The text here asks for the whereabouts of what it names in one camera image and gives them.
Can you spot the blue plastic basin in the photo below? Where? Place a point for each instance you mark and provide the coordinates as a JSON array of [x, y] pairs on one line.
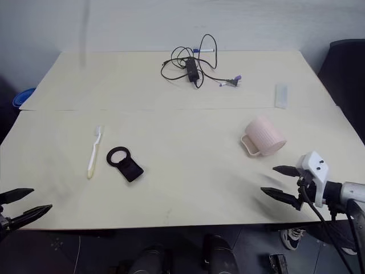
[[22, 98]]

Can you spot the clear rectangular plastic case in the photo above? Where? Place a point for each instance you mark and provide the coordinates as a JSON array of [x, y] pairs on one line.
[[281, 95]]

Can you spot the small black floor object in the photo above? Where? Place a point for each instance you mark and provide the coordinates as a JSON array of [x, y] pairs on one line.
[[278, 264]]

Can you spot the black power adapter brick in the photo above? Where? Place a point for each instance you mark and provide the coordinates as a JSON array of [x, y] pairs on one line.
[[191, 70]]

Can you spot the pink ribbed cup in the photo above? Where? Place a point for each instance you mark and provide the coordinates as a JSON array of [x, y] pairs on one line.
[[265, 137]]

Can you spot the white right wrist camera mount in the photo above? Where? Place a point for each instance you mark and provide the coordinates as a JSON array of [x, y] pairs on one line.
[[316, 167]]

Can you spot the blue capped white marker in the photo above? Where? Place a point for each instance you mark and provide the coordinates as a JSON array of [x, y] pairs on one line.
[[204, 50]]

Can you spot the dark trouser leg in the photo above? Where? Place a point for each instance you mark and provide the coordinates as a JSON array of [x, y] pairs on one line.
[[330, 232]]

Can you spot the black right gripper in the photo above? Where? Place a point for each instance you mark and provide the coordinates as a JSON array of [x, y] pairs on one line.
[[308, 191]]

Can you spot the black and white sneaker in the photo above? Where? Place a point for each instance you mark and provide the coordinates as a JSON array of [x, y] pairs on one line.
[[292, 238]]

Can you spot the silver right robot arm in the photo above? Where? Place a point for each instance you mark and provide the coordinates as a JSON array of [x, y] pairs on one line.
[[353, 191]]

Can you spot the black chair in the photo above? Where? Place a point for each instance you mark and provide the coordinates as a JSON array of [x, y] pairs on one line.
[[345, 85]]

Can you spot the dark rounded shape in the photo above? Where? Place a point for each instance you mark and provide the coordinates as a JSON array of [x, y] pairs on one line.
[[151, 261], [219, 255]]

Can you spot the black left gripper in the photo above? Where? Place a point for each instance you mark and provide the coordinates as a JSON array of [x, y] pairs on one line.
[[3, 224]]

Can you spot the white toothbrush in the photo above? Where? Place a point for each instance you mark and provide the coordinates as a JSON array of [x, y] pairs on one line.
[[94, 155]]

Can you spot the dark bulky object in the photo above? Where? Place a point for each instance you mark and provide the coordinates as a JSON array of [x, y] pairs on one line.
[[7, 108]]

